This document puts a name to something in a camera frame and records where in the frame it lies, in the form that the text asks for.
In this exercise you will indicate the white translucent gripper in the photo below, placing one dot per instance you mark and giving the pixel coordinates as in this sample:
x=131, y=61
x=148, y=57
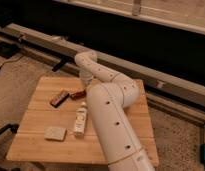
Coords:
x=85, y=77

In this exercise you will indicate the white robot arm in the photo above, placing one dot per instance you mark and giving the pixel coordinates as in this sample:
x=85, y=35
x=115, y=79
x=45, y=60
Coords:
x=109, y=93

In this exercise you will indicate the brown chocolate bar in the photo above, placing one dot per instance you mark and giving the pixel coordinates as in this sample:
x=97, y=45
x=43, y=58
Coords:
x=59, y=98

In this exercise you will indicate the white tube bottle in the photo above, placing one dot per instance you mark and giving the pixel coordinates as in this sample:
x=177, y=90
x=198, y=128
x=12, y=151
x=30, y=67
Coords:
x=80, y=120

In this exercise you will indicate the beige sponge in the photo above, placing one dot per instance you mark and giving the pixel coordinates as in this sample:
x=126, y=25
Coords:
x=55, y=133

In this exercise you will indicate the long metal rail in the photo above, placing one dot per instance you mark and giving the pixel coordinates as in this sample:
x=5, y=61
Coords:
x=167, y=83

